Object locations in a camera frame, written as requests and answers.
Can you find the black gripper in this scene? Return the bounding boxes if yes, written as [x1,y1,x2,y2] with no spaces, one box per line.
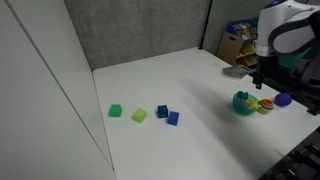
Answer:
[253,56,277,90]

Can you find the yellow star shaped toy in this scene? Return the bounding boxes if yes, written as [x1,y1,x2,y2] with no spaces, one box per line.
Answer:
[246,100,261,111]

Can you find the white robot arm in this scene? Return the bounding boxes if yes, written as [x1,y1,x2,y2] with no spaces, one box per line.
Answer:
[253,0,320,89]

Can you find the rainbow striped stacking toy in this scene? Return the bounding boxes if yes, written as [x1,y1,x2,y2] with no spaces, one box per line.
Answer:
[257,99,273,114]

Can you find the teal blue toy in bowl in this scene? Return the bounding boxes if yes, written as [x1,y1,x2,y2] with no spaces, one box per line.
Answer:
[237,91,249,100]

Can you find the green translucent bowl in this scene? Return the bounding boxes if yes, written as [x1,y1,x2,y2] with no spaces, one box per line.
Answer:
[232,93,259,115]

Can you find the purple ball toy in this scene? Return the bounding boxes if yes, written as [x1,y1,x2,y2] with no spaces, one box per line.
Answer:
[274,93,292,107]

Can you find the toy storage shelf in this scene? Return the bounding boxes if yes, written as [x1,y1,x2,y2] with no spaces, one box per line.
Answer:
[217,18,258,67]

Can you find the grey metal mounting plate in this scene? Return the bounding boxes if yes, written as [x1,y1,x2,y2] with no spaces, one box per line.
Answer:
[222,65,255,80]

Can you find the dark blue cube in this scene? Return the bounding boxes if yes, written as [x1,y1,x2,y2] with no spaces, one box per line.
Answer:
[157,105,168,118]

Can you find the lime green cube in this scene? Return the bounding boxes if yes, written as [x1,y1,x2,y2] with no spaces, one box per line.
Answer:
[132,108,147,123]

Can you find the black camera stand pole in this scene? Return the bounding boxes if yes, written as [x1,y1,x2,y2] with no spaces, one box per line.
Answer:
[198,0,213,50]

